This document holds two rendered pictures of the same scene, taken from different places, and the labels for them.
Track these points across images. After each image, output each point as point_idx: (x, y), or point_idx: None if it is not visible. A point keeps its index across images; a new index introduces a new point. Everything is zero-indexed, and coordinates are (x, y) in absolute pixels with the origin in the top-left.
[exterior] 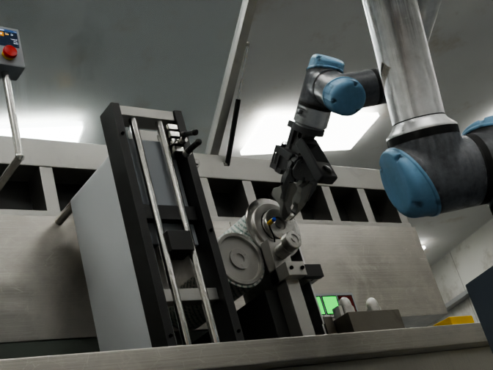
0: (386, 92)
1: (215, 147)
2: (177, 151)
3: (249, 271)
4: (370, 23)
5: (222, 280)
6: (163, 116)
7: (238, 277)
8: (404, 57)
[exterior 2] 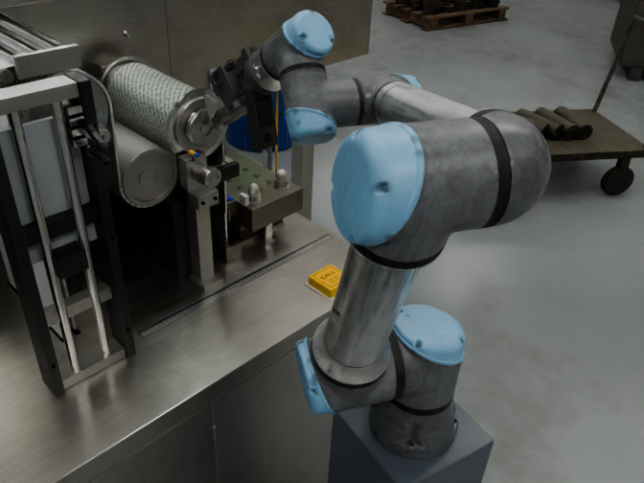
0: (331, 324)
1: None
2: (78, 147)
3: (158, 187)
4: (346, 278)
5: (118, 287)
6: (61, 96)
7: (146, 197)
8: (364, 332)
